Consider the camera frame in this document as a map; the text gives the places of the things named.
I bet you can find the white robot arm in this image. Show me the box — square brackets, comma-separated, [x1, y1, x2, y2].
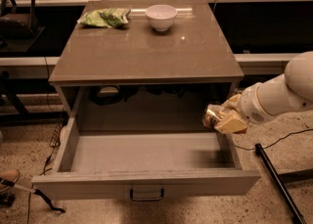
[214, 52, 313, 134]

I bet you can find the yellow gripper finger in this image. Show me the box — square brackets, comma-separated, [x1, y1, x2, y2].
[222, 94, 241, 111]
[214, 110, 248, 134]

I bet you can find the black floor cable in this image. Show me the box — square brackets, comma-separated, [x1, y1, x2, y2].
[234, 127, 313, 153]

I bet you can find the white ceramic bowl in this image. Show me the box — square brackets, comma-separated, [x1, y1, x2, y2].
[145, 5, 177, 31]

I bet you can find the open grey top drawer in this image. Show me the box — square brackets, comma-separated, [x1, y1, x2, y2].
[31, 85, 262, 202]

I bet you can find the black drawer handle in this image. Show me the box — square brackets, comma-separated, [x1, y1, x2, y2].
[129, 189, 165, 202]

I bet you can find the black stand leg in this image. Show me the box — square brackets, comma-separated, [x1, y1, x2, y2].
[255, 144, 313, 224]

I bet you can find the black chair left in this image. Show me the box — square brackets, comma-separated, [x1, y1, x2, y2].
[0, 0, 44, 53]

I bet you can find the green chip bag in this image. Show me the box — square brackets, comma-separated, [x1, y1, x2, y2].
[77, 8, 131, 28]

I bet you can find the grey cabinet with glossy top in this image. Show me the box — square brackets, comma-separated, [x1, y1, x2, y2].
[50, 0, 243, 132]

